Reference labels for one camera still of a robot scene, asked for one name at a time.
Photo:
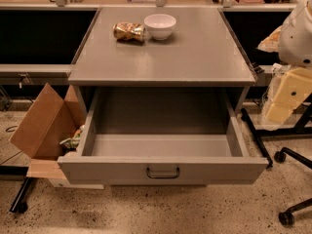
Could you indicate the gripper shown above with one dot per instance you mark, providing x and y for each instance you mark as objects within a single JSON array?
[{"x": 296, "y": 40}]

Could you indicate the grey top drawer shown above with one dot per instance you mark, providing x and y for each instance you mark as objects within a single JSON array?
[{"x": 128, "y": 130}]

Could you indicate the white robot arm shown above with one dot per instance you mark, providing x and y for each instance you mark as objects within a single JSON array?
[{"x": 292, "y": 41}]

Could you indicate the grey metal drawer cabinet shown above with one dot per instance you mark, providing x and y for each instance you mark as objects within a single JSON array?
[{"x": 202, "y": 52}]

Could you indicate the black floor bar right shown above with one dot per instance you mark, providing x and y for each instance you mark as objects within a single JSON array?
[{"x": 257, "y": 138}]

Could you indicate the black floor bar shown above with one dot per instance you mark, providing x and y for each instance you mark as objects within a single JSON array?
[
  {"x": 19, "y": 204},
  {"x": 257, "y": 138}
]

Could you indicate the white ceramic bowl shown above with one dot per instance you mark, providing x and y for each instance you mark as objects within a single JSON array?
[{"x": 160, "y": 26}]

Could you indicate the crushed gold can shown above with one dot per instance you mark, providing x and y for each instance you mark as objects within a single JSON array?
[{"x": 127, "y": 31}]

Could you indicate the trash inside cardboard box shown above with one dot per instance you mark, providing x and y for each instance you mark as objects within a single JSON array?
[{"x": 70, "y": 144}]

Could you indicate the brown cardboard box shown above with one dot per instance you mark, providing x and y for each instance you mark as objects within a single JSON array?
[{"x": 49, "y": 120}]

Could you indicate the black floor bar left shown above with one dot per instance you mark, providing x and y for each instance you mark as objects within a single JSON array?
[{"x": 19, "y": 204}]

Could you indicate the black top drawer handle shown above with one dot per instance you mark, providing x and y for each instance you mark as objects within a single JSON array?
[{"x": 163, "y": 174}]

